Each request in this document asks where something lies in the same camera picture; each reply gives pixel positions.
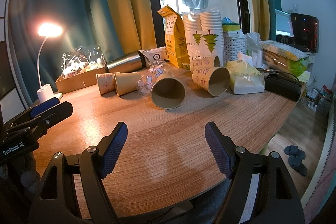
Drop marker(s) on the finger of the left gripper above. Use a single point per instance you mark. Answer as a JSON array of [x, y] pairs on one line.
[[36, 110], [49, 118]]

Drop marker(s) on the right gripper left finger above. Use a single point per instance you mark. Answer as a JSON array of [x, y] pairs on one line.
[[96, 162]]

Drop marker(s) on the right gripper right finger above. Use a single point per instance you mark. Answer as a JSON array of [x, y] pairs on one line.
[[239, 166]]

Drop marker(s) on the clear plastic patterned cup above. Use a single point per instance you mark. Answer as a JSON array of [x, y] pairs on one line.
[[149, 77]]

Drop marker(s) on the patterned paper cup far left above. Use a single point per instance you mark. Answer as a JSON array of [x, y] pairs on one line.
[[105, 82]]

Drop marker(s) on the plain brown paper cup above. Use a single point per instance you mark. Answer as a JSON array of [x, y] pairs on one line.
[[126, 82]]

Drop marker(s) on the patterned cup right front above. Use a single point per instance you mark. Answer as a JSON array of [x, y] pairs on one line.
[[214, 80]]

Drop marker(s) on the large open brown cup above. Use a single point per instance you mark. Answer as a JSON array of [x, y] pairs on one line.
[[167, 92]]

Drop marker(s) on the patterned cup right back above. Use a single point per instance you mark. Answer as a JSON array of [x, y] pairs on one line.
[[208, 62]]

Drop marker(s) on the brown cup stack in bag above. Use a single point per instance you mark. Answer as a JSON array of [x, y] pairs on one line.
[[284, 58]]

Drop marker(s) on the white desk lamp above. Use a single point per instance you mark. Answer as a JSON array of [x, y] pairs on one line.
[[46, 69]]

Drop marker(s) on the brown cardboard box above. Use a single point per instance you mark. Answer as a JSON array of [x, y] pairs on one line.
[[80, 81]]

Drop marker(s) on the dark slipper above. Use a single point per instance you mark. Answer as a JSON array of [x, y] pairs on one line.
[[296, 156]]

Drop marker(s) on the clear plastic snack bag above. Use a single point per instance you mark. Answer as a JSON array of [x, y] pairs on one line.
[[82, 59]]

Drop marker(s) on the black pouch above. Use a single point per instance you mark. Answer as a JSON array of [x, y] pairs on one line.
[[284, 84]]

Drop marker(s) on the stainless steel thermos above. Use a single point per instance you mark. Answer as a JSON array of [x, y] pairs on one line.
[[130, 62]]

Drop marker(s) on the white plastic basket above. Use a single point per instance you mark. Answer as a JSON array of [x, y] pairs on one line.
[[234, 42]]

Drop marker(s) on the teal curtain left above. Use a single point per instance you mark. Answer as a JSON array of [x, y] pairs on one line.
[[84, 23]]

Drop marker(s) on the white small box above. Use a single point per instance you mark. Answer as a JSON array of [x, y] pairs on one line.
[[154, 54]]

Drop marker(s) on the yellow paper carton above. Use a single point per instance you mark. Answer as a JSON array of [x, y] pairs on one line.
[[175, 37]]

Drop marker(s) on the packaged white paper cups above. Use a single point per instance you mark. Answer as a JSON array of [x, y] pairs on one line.
[[204, 34]]

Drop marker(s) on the yellow green sponge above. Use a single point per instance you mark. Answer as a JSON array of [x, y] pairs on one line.
[[231, 27]]

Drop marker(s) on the computer monitor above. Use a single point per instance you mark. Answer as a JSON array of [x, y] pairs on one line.
[[283, 24]]

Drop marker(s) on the black computer case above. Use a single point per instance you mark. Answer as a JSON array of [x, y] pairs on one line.
[[306, 32]]

